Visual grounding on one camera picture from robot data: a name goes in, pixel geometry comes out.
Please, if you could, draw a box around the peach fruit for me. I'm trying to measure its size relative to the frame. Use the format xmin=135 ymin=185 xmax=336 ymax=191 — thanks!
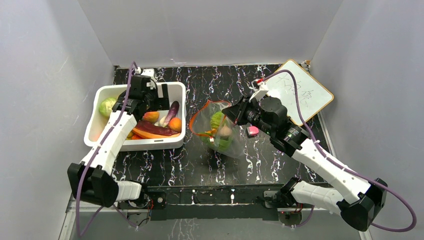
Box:
xmin=142 ymin=111 xmax=160 ymax=124

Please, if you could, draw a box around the garlic bulb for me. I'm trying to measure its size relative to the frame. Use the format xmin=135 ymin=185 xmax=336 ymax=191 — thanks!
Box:
xmin=218 ymin=124 xmax=233 ymax=138

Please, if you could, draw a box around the green cabbage head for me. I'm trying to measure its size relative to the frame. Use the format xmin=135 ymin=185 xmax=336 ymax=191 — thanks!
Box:
xmin=209 ymin=111 xmax=229 ymax=131

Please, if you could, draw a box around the clear zip top bag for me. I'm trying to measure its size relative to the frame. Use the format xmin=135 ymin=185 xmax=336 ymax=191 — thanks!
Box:
xmin=188 ymin=100 xmax=246 ymax=158

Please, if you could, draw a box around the green leafy vegetable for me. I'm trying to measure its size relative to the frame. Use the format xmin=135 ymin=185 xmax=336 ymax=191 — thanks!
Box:
xmin=199 ymin=131 xmax=233 ymax=152

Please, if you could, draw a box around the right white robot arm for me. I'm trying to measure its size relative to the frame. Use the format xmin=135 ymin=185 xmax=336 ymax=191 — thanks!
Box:
xmin=222 ymin=97 xmax=386 ymax=232

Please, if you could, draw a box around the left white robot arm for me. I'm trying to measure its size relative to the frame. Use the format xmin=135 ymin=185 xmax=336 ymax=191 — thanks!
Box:
xmin=67 ymin=75 xmax=170 ymax=208

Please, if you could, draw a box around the purple eggplant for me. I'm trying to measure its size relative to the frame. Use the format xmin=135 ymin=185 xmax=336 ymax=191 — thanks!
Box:
xmin=159 ymin=101 xmax=180 ymax=128

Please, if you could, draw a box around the white plastic bin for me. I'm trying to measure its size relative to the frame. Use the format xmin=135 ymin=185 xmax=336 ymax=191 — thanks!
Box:
xmin=83 ymin=81 xmax=187 ymax=152

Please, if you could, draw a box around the small pink eraser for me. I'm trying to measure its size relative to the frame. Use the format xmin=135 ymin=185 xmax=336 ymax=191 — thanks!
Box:
xmin=246 ymin=126 xmax=259 ymax=138

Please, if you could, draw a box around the pale green cabbage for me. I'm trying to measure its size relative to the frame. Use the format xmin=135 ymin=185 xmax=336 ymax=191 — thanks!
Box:
xmin=98 ymin=97 xmax=117 ymax=118

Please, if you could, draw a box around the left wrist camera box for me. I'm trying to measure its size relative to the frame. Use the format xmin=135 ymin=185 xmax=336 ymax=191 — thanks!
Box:
xmin=134 ymin=67 xmax=157 ymax=82

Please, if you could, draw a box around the small whiteboard yellow frame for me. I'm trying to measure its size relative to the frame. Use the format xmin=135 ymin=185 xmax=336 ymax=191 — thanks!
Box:
xmin=265 ymin=59 xmax=334 ymax=126

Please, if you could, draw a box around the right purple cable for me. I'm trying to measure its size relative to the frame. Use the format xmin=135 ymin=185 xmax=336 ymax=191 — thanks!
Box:
xmin=256 ymin=69 xmax=418 ymax=233

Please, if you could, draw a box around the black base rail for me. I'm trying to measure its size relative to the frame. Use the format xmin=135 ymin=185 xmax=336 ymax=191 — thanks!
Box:
xmin=67 ymin=183 xmax=332 ymax=222

